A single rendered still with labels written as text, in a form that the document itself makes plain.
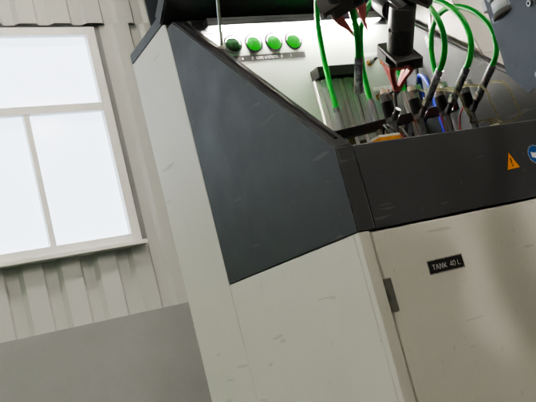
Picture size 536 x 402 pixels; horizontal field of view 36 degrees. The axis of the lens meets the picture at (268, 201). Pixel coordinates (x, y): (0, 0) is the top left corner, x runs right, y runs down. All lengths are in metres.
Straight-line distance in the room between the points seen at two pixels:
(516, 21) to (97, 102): 5.01
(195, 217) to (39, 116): 3.90
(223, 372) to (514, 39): 1.22
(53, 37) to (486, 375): 5.01
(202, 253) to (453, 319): 0.76
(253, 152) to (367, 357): 0.51
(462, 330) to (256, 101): 0.62
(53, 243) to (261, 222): 3.93
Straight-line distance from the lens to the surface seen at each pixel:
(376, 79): 2.29
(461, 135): 1.66
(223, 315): 2.02
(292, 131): 1.60
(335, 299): 1.56
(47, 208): 5.66
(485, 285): 1.60
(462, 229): 1.60
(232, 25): 2.11
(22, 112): 5.82
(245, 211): 1.82
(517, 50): 1.19
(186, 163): 2.08
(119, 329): 5.65
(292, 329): 1.73
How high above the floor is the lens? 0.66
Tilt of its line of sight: 9 degrees up
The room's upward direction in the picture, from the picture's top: 14 degrees counter-clockwise
